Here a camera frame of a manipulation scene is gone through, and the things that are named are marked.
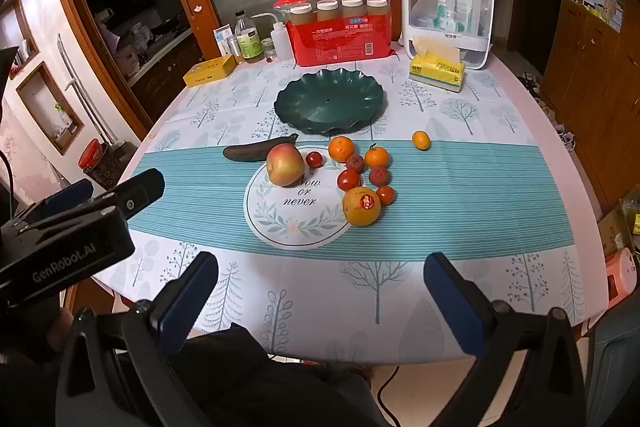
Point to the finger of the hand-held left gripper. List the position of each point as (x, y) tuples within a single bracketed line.
[(137, 194), (67, 198)]

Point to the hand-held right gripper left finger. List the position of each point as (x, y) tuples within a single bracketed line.
[(191, 302)]

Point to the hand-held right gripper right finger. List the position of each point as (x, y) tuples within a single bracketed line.
[(452, 307)]

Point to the dark overripe banana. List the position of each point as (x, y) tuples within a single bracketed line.
[(250, 151)]

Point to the red cherry tomato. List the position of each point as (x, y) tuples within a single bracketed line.
[(314, 159), (385, 195), (348, 180)]

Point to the large orange with red sticker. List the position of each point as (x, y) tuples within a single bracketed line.
[(357, 212)]

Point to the red lychee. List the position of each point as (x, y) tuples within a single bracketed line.
[(378, 176), (355, 163)]

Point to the red yellow apple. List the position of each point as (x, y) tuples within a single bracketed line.
[(285, 166)]

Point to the small round orange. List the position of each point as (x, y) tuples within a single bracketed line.
[(421, 141)]

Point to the dark green scalloped plate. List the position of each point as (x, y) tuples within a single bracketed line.
[(327, 99)]

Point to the red round container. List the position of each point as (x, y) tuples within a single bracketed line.
[(91, 152)]

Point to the silver vertical pole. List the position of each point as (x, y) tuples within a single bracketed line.
[(82, 87)]

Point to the flat yellow box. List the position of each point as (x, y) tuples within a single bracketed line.
[(207, 71)]

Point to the orange tangerine with stem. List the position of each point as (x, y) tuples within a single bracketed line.
[(376, 157)]

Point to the pink appliance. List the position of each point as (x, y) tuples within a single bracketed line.
[(620, 274)]

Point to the small metal can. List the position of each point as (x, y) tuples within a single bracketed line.
[(233, 47)]

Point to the small white blue box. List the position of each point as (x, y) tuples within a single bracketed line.
[(222, 38)]

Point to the cardboard box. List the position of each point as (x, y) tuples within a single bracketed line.
[(617, 227)]

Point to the glass bottle with green label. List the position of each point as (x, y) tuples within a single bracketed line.
[(249, 42)]

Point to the small clear glass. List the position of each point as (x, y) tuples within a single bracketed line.
[(268, 49)]

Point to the white squeeze bottle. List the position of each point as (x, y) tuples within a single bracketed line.
[(282, 44)]

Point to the yellow tissue pack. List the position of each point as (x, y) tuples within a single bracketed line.
[(435, 74)]

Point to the red pack of paper cups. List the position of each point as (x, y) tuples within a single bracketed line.
[(340, 39)]

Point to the wooden cabinet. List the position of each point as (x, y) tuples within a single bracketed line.
[(585, 82)]

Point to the white bottle with teal label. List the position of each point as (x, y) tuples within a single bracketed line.
[(446, 9)]

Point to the white plastic bottle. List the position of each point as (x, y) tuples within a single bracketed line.
[(464, 7)]

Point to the wooden framed wall niche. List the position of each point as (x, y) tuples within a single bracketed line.
[(47, 107)]

